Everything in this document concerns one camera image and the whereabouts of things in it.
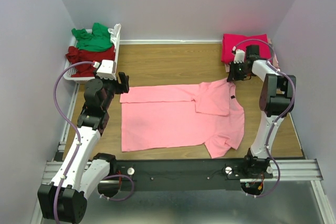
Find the green t shirt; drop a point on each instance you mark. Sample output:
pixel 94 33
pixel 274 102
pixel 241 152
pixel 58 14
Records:
pixel 96 41

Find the aluminium frame rail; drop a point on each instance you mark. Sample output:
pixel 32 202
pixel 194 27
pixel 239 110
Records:
pixel 285 170

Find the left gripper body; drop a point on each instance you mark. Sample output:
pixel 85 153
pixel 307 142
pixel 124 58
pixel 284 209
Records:
pixel 112 86

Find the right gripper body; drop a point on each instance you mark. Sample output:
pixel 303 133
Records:
pixel 240 73

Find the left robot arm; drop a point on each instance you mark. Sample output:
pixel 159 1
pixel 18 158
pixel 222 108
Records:
pixel 65 198

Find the folded light pink t shirt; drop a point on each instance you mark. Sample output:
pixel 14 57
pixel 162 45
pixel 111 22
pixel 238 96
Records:
pixel 274 61

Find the white garment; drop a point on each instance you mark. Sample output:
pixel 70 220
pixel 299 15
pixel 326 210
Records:
pixel 115 33

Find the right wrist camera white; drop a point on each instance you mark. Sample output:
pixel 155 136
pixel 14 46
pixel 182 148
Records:
pixel 239 55

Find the folded magenta t shirt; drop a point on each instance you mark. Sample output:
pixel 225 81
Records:
pixel 231 40

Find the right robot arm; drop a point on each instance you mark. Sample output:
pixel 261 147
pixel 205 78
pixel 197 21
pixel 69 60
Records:
pixel 276 100

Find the dark red t shirt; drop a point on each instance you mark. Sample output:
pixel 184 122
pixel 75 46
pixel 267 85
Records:
pixel 76 55

